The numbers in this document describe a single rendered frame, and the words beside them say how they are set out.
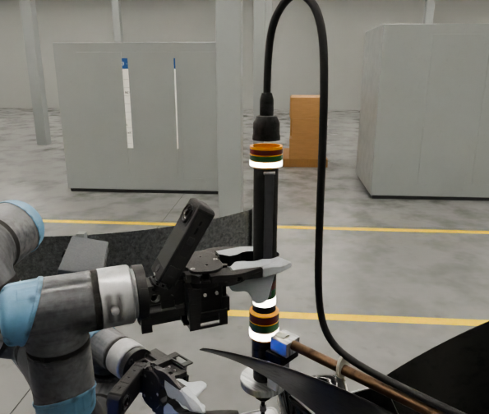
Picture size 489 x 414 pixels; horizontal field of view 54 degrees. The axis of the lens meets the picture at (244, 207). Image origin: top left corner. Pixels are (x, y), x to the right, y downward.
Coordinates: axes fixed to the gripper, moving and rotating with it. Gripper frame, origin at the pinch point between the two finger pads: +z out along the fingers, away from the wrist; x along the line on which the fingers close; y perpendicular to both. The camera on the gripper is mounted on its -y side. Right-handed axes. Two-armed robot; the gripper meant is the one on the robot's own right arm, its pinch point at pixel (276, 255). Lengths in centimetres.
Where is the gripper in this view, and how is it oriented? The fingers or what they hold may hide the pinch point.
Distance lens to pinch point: 68.3
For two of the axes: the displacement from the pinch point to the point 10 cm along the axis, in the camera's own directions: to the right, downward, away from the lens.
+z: 9.3, -1.1, 3.5
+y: 0.1, 9.6, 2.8
